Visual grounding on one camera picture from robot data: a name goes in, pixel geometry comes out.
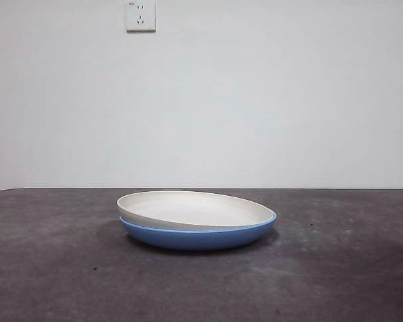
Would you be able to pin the white round plate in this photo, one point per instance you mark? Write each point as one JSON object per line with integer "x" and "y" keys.
{"x": 194, "y": 209}

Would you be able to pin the blue round plate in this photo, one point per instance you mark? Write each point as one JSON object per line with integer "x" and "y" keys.
{"x": 194, "y": 239}

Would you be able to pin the white wall socket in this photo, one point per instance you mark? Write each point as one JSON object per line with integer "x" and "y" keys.
{"x": 141, "y": 15}

